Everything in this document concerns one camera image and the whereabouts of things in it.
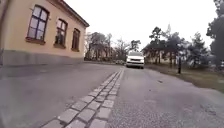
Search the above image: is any group of bare trees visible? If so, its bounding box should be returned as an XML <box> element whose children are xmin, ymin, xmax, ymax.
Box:
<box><xmin>83</xmin><ymin>31</ymin><xmax>143</xmax><ymax>62</ymax></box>

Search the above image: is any white van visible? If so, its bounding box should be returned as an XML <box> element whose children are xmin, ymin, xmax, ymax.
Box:
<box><xmin>125</xmin><ymin>50</ymin><xmax>146</xmax><ymax>70</ymax></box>

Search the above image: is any grey cobblestone strip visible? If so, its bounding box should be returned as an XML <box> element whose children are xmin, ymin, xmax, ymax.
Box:
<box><xmin>39</xmin><ymin>68</ymin><xmax>126</xmax><ymax>128</ymax></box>

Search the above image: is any grey asphalt road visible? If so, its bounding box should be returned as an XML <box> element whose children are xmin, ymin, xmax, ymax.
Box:
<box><xmin>0</xmin><ymin>62</ymin><xmax>224</xmax><ymax>128</ymax></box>

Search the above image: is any dark pole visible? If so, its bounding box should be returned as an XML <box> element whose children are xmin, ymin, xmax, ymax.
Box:
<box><xmin>177</xmin><ymin>54</ymin><xmax>183</xmax><ymax>75</ymax></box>

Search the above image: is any group of pine trees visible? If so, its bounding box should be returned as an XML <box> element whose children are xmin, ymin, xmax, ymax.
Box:
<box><xmin>141</xmin><ymin>0</ymin><xmax>224</xmax><ymax>70</ymax></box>

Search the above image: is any grass strip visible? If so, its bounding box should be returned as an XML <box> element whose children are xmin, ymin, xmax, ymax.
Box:
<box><xmin>144</xmin><ymin>63</ymin><xmax>224</xmax><ymax>94</ymax></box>

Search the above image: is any yellow building with dark windows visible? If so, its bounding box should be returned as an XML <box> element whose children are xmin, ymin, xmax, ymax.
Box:
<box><xmin>0</xmin><ymin>0</ymin><xmax>90</xmax><ymax>67</ymax></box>

